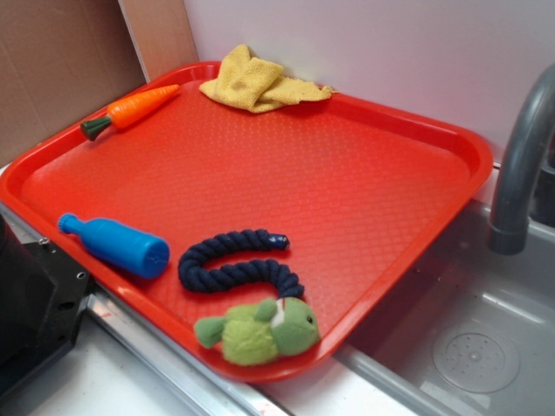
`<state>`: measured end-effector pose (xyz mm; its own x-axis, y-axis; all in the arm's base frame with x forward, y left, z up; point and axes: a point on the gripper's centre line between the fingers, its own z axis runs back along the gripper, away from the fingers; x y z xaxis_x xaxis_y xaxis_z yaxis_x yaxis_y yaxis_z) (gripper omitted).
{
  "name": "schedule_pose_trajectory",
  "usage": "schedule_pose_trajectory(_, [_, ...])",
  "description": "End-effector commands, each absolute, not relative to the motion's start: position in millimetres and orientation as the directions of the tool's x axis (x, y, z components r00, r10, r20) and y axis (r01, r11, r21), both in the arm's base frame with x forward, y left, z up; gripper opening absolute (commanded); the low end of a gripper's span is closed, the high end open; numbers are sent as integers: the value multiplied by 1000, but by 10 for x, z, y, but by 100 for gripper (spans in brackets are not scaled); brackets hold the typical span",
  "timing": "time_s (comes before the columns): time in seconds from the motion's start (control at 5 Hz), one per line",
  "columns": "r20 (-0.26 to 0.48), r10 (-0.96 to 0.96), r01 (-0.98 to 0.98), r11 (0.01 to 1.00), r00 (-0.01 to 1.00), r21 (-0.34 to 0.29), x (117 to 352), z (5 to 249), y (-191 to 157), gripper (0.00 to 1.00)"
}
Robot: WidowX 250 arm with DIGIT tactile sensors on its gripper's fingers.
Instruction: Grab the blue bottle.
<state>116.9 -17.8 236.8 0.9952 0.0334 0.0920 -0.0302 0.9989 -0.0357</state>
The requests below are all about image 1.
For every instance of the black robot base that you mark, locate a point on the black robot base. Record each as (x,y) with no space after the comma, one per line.
(44,292)

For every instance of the blue plastic toy bottle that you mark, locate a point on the blue plastic toy bottle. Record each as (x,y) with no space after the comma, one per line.
(137,252)

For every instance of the red plastic tray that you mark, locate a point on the red plastic tray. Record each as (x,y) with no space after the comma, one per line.
(361,190)

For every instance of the yellow cloth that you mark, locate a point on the yellow cloth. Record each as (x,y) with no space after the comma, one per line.
(258,86)

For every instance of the green plush toy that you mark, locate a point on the green plush toy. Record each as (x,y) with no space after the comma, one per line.
(260,333)

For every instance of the orange toy carrot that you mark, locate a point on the orange toy carrot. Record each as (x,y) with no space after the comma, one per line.
(126,111)

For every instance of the grey toy sink basin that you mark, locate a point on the grey toy sink basin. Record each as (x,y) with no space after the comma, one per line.
(465,331)

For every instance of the grey sink faucet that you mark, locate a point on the grey sink faucet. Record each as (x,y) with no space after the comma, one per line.
(525,187)

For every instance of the brown cardboard panel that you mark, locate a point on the brown cardboard panel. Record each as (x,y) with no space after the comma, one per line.
(60,61)

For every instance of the dark blue rope toy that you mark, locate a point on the dark blue rope toy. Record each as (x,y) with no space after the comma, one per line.
(196,278)

